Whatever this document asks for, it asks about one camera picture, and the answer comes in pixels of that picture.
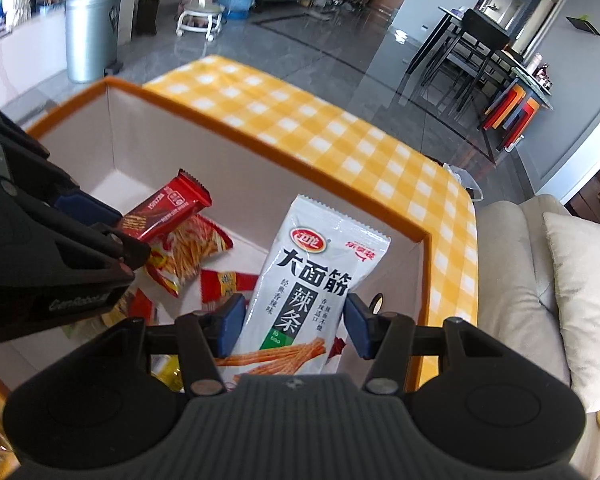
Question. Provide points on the white cabinet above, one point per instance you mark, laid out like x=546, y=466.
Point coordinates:
x=20, y=60

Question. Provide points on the white plastic bag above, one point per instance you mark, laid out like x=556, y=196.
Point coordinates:
x=462, y=177

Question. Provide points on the clear red noodle snack packet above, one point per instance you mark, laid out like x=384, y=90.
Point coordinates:
x=190, y=255

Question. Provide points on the white wheeled stool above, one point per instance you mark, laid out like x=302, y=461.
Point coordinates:
x=200, y=20

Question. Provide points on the yellow snack packet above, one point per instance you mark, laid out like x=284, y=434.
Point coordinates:
x=167, y=372

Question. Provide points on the stack of colourful stools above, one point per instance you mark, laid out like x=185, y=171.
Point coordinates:
x=512, y=110

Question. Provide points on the yellow checkered tablecloth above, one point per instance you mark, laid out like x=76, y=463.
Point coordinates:
x=305, y=115

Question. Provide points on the red wafer bar packet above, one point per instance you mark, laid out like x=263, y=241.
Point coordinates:
x=165, y=207

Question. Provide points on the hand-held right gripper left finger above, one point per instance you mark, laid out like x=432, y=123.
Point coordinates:
x=232, y=321

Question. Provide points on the black dining chair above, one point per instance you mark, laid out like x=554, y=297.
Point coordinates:
x=485, y=32

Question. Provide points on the orange cardboard box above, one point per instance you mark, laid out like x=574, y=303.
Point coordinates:
x=190, y=150

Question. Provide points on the grey sofa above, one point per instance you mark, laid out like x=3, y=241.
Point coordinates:
x=510, y=285

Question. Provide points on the glass dining table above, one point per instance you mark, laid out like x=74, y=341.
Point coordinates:
x=525, y=67

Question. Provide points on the beige cushion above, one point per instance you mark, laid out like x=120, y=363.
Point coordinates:
x=587, y=285

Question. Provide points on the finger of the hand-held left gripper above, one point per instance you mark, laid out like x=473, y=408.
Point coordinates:
x=82, y=208
x=125, y=252

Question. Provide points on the grey trash can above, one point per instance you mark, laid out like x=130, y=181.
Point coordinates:
x=92, y=35

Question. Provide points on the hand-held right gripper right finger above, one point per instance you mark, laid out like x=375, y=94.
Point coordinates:
x=357, y=327

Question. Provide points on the white spicy strip packet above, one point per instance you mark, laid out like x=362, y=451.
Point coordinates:
x=310, y=270

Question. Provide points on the large red snack packet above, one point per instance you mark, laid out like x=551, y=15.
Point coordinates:
x=225, y=287

